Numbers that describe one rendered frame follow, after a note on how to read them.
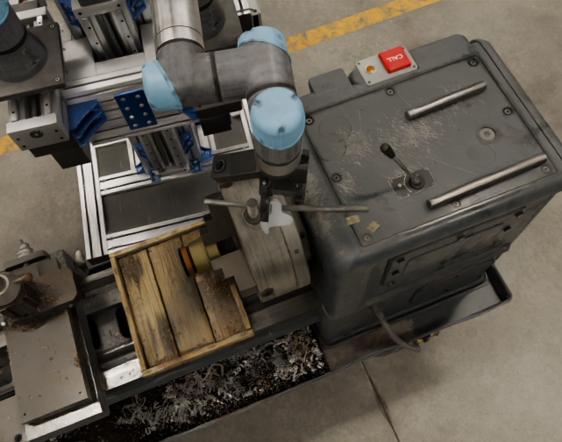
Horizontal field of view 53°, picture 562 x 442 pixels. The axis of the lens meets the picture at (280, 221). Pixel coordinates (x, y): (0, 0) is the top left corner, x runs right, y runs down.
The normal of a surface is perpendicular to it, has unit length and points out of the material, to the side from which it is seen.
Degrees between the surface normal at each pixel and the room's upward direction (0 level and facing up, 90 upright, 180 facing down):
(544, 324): 0
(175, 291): 0
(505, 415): 0
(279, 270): 58
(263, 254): 40
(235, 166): 27
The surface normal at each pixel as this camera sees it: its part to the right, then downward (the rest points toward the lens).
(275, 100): 0.00, -0.30
